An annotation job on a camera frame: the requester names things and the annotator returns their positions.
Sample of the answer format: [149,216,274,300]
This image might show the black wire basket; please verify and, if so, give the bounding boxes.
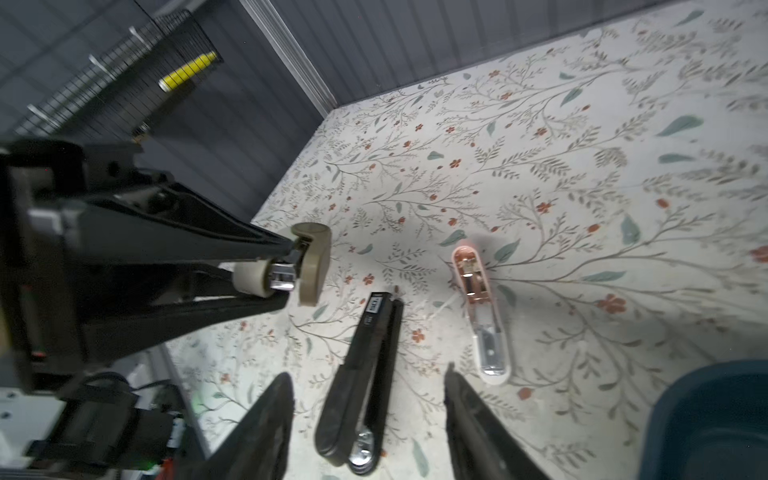
[10,9,223,143]

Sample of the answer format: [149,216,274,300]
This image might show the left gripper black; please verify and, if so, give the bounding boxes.
[1,139,293,390]

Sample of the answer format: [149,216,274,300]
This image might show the aluminium corner post left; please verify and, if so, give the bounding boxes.
[240,0,338,118]

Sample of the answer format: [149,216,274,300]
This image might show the pink mini stapler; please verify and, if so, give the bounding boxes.
[451,240,512,386]

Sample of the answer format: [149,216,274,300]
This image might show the black long stapler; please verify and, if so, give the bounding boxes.
[314,292,404,476]

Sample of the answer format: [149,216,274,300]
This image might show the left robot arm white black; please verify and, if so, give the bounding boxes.
[1,138,300,479]

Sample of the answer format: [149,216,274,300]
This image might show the beige mini stapler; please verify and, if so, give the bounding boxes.
[232,222,332,306]

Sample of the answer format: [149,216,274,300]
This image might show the teal plastic tray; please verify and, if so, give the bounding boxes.
[638,360,767,479]

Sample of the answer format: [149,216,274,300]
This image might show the yellow marker in basket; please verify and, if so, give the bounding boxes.
[158,51,218,92]

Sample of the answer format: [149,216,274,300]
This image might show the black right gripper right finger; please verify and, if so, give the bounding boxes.
[444,364,548,480]

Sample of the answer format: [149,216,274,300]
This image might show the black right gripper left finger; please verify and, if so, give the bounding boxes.
[188,373,294,479]

